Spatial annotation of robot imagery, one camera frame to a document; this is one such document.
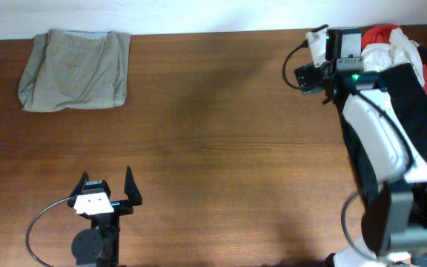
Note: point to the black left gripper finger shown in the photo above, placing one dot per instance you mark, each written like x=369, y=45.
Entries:
x=131, y=189
x=80, y=185

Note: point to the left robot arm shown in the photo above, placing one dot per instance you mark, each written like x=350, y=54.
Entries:
x=98, y=245

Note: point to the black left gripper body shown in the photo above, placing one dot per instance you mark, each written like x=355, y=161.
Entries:
x=122, y=207

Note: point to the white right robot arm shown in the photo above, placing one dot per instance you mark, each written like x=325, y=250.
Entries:
x=378, y=82

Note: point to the black shorts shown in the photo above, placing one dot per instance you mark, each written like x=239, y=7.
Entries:
x=409, y=101

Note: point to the white shirt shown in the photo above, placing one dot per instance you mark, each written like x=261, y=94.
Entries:
x=387, y=46

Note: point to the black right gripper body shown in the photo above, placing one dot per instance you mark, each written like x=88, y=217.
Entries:
x=316, y=76

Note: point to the folded khaki shorts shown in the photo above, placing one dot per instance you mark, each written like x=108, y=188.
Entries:
x=75, y=70

